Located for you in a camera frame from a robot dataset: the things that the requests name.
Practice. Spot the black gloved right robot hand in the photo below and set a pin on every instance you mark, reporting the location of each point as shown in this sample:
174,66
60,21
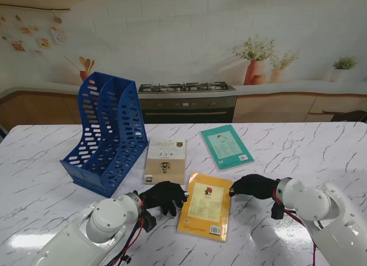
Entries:
255,187

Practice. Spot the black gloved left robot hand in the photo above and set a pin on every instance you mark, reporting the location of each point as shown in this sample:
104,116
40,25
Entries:
163,195

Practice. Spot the yellow book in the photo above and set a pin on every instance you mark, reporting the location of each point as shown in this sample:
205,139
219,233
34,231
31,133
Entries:
205,205

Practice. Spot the teal book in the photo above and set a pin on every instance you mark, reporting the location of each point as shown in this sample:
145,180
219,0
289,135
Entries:
226,148

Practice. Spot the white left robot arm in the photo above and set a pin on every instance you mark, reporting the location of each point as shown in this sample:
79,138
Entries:
109,217

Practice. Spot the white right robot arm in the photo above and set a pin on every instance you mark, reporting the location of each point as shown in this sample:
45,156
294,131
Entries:
309,197

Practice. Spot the beige and white book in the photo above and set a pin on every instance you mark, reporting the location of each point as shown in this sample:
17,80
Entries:
164,154

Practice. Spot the blue perforated plastic file rack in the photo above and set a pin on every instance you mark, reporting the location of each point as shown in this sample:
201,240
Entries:
130,89

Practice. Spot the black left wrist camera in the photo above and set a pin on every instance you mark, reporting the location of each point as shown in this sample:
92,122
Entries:
149,221

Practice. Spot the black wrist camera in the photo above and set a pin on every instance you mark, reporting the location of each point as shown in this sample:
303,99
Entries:
149,221
277,211

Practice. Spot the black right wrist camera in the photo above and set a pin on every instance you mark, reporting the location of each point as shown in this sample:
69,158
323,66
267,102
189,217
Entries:
277,211

